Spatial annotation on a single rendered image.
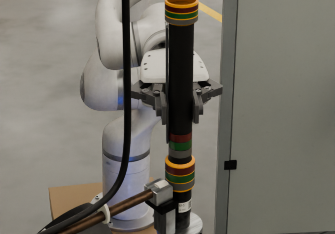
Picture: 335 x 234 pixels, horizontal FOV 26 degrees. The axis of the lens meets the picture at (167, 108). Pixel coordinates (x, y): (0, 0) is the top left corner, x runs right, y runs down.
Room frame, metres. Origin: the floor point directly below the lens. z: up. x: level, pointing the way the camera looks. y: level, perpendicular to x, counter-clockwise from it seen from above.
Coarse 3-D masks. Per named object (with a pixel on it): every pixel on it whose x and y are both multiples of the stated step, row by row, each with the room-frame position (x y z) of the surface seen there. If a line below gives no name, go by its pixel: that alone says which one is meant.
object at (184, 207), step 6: (174, 192) 0.87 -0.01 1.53; (186, 192) 0.87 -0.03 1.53; (180, 198) 0.86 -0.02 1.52; (186, 198) 0.87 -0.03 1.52; (180, 204) 0.86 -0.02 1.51; (186, 204) 0.87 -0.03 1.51; (180, 210) 0.86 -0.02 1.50; (186, 210) 0.87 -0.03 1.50; (180, 216) 0.86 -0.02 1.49; (186, 216) 0.87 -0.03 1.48; (180, 222) 0.87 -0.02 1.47; (186, 222) 0.87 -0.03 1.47; (180, 228) 0.87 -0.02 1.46
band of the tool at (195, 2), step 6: (168, 0) 0.90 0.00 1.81; (174, 0) 0.90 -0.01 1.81; (180, 0) 0.90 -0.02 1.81; (186, 0) 0.90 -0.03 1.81; (192, 0) 0.90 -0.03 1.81; (174, 6) 0.86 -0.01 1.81; (180, 6) 0.86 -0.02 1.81; (186, 6) 0.86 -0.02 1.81; (192, 6) 0.86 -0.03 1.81; (174, 12) 0.86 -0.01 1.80; (174, 18) 0.86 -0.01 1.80; (174, 24) 0.86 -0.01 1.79
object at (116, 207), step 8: (144, 192) 0.84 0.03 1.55; (152, 192) 0.84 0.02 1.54; (128, 200) 0.82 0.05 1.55; (136, 200) 0.82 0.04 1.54; (144, 200) 0.83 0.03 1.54; (112, 208) 0.80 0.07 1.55; (120, 208) 0.81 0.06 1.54; (128, 208) 0.81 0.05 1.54; (96, 216) 0.78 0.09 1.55; (104, 216) 0.79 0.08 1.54; (112, 216) 0.80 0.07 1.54; (80, 224) 0.77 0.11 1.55; (88, 224) 0.77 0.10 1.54; (96, 224) 0.78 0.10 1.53; (64, 232) 0.75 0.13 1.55; (72, 232) 0.76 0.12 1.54
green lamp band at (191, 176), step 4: (168, 176) 0.87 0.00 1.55; (172, 176) 0.86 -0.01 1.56; (176, 176) 0.86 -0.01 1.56; (184, 176) 0.86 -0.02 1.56; (188, 176) 0.86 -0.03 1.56; (192, 176) 0.87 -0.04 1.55; (168, 180) 0.87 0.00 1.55; (172, 180) 0.86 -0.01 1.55; (176, 180) 0.86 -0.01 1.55; (180, 180) 0.86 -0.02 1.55; (184, 180) 0.86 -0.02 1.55; (188, 180) 0.86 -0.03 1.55
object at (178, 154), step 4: (168, 148) 0.88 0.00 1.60; (168, 152) 0.88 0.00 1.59; (172, 152) 0.87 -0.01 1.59; (176, 152) 0.87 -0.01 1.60; (180, 152) 0.86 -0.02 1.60; (184, 152) 0.87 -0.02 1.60; (188, 152) 0.87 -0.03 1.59; (172, 156) 0.87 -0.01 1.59; (176, 156) 0.87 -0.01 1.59; (180, 156) 0.86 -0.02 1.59; (184, 156) 0.87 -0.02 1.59; (188, 156) 0.87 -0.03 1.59
